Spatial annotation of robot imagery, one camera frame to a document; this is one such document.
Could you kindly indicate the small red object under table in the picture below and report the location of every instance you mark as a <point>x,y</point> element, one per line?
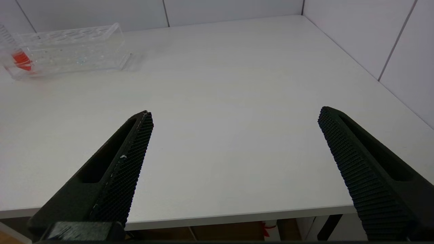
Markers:
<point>268,228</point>

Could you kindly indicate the test tube with red pigment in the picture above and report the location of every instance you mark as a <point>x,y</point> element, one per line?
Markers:
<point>22,61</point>

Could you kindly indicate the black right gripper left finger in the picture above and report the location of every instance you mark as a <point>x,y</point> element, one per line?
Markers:
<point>118,183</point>

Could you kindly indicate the black table leg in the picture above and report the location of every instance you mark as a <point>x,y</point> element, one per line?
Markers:
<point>329,227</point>

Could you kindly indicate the clear acrylic test tube rack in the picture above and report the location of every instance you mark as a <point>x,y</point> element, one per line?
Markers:
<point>84,47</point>

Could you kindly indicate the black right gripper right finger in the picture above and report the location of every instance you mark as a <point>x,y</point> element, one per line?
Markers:
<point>373,183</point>

